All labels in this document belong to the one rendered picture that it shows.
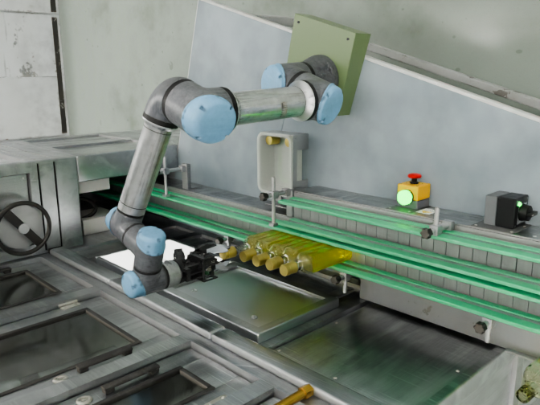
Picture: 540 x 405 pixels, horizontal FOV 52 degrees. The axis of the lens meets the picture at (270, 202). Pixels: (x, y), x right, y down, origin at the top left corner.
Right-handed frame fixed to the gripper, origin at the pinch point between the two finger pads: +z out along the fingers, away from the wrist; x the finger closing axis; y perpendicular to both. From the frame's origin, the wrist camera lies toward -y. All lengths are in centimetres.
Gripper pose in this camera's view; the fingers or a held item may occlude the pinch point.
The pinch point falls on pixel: (224, 254)
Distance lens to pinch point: 174.6
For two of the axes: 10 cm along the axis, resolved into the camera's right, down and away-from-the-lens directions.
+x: -0.1, -9.7, -2.3
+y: 7.0, 1.6, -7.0
